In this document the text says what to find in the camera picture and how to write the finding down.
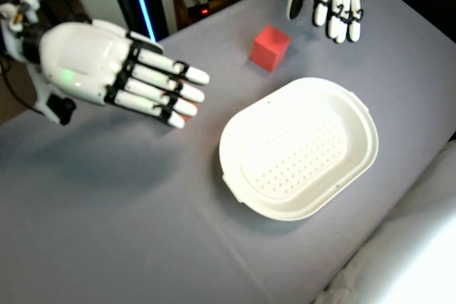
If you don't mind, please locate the thin black cable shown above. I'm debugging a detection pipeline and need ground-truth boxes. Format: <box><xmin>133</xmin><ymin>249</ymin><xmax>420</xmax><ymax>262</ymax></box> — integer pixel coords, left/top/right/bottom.
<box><xmin>0</xmin><ymin>55</ymin><xmax>35</xmax><ymax>109</ymax></box>

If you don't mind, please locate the black box with red display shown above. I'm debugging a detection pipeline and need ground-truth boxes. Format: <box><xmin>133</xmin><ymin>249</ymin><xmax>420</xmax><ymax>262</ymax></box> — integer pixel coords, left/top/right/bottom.
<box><xmin>186</xmin><ymin>4</ymin><xmax>222</xmax><ymax>26</ymax></box>

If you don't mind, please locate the small orange block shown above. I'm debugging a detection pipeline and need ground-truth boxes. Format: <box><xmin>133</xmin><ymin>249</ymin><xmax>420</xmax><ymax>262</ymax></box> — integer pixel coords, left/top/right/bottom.
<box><xmin>177</xmin><ymin>103</ymin><xmax>200</xmax><ymax>122</ymax></box>

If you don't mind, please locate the red cube block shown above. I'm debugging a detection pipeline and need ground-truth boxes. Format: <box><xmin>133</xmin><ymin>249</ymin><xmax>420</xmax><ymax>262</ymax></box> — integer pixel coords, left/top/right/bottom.
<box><xmin>249</xmin><ymin>24</ymin><xmax>292</xmax><ymax>73</ymax></box>

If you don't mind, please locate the grey table cloth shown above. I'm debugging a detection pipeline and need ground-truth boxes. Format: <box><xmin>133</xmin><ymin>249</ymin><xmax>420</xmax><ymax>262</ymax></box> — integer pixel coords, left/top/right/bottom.
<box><xmin>0</xmin><ymin>0</ymin><xmax>456</xmax><ymax>304</ymax></box>

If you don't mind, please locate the white padded fabric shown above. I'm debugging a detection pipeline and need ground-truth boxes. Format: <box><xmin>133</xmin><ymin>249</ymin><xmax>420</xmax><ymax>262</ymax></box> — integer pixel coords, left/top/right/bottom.
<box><xmin>312</xmin><ymin>139</ymin><xmax>456</xmax><ymax>304</ymax></box>

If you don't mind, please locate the white perforated plastic basket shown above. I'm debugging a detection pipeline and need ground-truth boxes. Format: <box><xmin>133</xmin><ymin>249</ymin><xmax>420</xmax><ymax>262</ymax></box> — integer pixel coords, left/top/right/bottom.
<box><xmin>217</xmin><ymin>76</ymin><xmax>380</xmax><ymax>222</ymax></box>

